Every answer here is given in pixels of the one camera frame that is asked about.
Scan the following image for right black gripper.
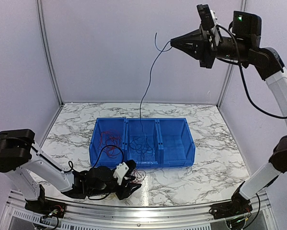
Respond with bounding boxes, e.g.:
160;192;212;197
172;23;253;68

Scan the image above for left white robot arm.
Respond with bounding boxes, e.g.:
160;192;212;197
0;129;141;213

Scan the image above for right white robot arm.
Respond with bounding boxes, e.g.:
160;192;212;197
170;4;287;215

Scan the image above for left blue storage bin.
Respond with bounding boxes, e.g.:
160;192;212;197
89;117;126;168

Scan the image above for blue storage bin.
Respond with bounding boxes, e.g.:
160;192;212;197
157;118;195;168
125;118;161;169
89;117;126;168

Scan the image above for middle blue storage bin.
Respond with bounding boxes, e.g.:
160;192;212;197
125;118;161;169

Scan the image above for right blue storage bin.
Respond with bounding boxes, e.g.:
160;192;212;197
157;118;195;168

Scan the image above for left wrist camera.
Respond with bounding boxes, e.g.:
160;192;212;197
113;160;137;185

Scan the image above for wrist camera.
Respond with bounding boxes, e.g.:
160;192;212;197
196;4;218;36
113;160;137;185

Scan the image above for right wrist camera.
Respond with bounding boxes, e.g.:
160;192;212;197
196;4;218;36

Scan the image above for aluminium front rail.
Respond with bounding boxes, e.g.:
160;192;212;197
4;197;278;230

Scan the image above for right aluminium frame post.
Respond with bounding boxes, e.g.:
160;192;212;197
216;0;247;107

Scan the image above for aluminium frame post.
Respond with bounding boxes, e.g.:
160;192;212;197
216;0;247;107
35;0;64;107

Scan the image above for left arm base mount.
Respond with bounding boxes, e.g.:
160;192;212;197
25;185;66;219

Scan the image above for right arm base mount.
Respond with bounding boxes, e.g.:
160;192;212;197
209;182;253;219

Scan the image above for left aluminium frame post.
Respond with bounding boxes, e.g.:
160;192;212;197
35;0;64;107

